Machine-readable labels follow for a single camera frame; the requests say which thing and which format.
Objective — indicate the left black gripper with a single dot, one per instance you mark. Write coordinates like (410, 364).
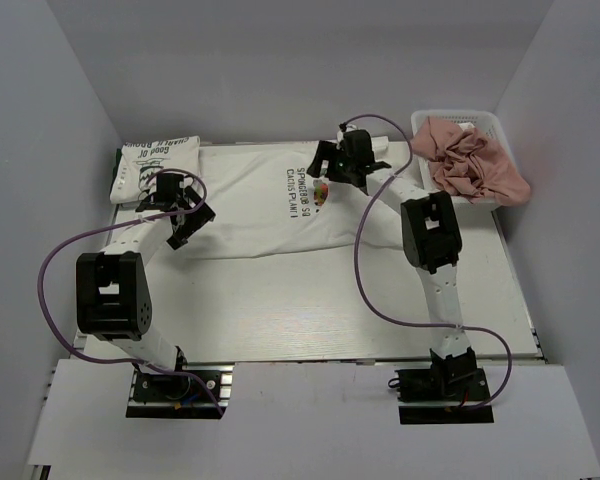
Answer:
(182, 235)

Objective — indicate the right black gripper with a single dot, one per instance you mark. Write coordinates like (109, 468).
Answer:
(326, 152)

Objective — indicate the white graphic t-shirt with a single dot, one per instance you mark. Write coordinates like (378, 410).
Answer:
(266, 204)

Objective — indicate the pink t-shirt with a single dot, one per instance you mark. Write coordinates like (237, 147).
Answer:
(466, 163)

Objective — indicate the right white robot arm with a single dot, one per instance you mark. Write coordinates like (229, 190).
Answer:
(431, 238)

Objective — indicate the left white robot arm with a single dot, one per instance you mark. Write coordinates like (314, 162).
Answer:
(113, 297)

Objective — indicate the folded white Charlie Brown t-shirt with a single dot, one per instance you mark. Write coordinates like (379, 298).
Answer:
(136, 164)

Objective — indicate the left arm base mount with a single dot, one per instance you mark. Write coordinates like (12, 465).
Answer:
(157, 396)

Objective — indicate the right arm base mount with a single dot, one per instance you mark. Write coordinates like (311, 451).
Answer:
(451, 391)

